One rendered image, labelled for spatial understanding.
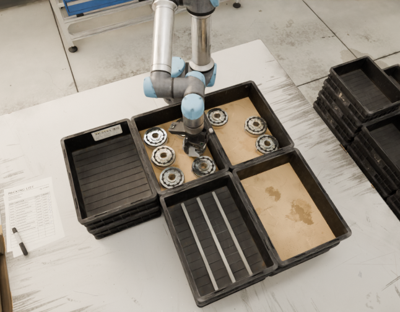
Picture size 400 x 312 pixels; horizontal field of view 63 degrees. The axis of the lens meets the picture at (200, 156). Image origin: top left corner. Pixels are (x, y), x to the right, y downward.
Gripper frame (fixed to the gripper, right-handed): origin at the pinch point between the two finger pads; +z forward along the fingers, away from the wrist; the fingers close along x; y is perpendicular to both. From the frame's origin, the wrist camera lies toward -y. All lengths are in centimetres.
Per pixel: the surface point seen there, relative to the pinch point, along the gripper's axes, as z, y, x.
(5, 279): 80, -87, -84
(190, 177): 3.4, 4.3, -10.7
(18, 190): 14, -67, -43
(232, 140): 5.0, 14.4, 13.7
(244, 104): 6.4, 12.5, 35.8
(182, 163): 3.7, -1.7, -5.8
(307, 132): 20, 46, 41
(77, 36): 81, -157, 103
